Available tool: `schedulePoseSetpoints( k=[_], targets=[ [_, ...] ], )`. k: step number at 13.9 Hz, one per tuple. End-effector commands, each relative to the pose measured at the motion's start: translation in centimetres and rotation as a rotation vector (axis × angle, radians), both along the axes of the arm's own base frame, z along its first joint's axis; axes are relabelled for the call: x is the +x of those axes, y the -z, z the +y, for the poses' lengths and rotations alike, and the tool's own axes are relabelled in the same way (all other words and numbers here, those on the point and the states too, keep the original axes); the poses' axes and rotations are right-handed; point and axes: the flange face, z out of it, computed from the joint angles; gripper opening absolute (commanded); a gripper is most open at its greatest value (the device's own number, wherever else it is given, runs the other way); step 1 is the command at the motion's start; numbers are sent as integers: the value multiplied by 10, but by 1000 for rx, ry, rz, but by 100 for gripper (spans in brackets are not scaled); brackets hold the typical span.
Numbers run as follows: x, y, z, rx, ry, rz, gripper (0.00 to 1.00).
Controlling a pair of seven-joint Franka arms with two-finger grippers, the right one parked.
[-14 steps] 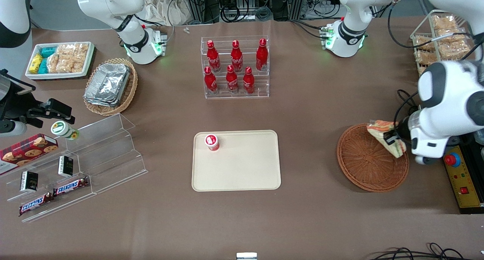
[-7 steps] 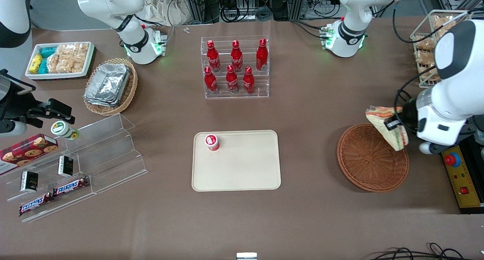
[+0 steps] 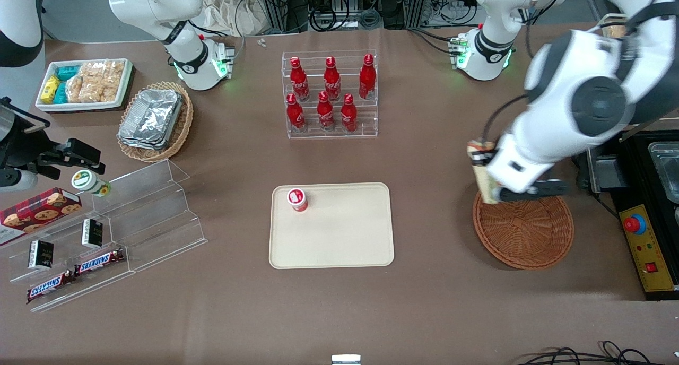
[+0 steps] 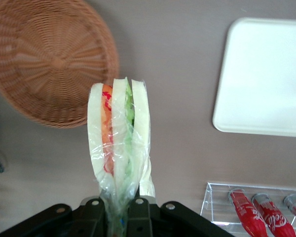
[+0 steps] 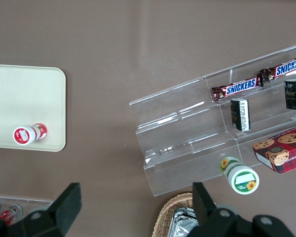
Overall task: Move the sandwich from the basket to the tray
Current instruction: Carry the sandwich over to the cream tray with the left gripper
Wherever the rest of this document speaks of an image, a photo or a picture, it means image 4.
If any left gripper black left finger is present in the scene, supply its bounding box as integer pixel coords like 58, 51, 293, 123
0, 197, 107, 237

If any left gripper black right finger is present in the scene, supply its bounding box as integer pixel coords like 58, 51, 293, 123
128, 197, 235, 237

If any plastic triangle sandwich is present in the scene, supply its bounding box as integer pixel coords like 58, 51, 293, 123
86, 77, 156, 237

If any round brown wicker basket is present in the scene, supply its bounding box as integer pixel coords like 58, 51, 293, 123
0, 0, 120, 129

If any beige plastic serving tray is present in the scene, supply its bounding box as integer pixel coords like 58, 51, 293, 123
212, 17, 296, 138

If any clear acrylic bottle rack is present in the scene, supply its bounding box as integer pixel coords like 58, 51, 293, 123
199, 181, 296, 227

